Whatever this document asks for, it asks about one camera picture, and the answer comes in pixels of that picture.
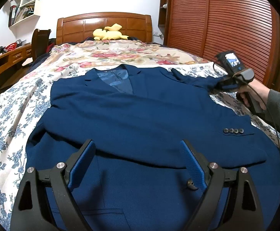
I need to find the navy blue suit jacket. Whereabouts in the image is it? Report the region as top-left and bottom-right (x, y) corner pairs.
(26, 65), (280, 230)

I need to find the person's right hand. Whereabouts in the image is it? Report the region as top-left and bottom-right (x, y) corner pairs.
(238, 79), (270, 110)

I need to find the wooden louvered wardrobe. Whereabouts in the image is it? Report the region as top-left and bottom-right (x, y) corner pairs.
(158, 0), (280, 87)

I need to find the blue floral white bedsheet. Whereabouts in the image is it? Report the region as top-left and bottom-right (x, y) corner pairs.
(0, 62), (278, 230)

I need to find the wooden headboard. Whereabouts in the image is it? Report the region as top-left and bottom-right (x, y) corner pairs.
(56, 12), (152, 45)

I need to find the yellow plush toy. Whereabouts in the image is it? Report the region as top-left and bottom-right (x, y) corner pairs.
(92, 23), (128, 41)

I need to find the long wooden desk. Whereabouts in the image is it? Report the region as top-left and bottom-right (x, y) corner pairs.
(0, 44), (32, 94)

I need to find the red floral beige blanket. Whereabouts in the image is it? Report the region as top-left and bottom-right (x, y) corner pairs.
(25, 40), (210, 79)

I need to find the red basket on desk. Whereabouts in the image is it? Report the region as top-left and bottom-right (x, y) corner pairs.
(5, 42), (17, 52)

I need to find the dark wooden chair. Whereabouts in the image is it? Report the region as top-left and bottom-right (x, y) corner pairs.
(31, 29), (51, 61)

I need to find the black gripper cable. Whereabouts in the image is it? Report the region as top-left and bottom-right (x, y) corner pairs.
(212, 62), (280, 190)

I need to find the white wall shelf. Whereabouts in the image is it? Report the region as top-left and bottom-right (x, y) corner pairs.
(8, 0), (40, 28)

